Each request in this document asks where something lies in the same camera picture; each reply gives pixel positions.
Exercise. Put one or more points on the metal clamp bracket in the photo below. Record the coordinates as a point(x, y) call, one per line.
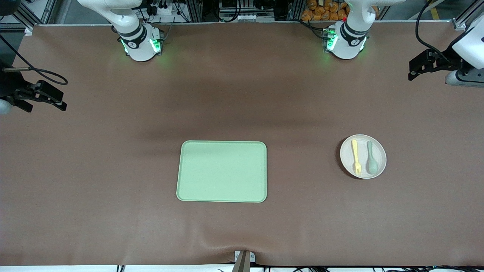
point(244, 262)

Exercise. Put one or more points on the yellow plastic fork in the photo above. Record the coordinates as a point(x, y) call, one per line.
point(355, 151)

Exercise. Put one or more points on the brown table mat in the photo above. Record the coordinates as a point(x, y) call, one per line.
point(113, 170)

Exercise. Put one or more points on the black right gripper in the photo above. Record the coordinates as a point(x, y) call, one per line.
point(10, 87)

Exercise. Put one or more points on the light green rectangular tray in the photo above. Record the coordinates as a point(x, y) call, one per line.
point(221, 172)

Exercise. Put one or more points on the white power strip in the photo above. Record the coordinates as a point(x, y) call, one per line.
point(164, 10)

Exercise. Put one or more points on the pile of orange round items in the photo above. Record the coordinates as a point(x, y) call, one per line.
point(321, 11)

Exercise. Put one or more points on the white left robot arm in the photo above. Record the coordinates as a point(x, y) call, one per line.
point(348, 41)

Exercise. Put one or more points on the aluminium frame profile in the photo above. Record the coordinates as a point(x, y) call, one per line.
point(459, 24)
point(29, 31)

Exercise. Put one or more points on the beige round plate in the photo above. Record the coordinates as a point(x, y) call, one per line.
point(346, 158)

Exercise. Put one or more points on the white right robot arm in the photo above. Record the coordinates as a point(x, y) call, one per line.
point(132, 41)

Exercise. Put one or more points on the pale green plastic spoon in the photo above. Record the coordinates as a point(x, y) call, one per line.
point(372, 166)

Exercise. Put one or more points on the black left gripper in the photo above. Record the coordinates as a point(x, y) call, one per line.
point(449, 58)

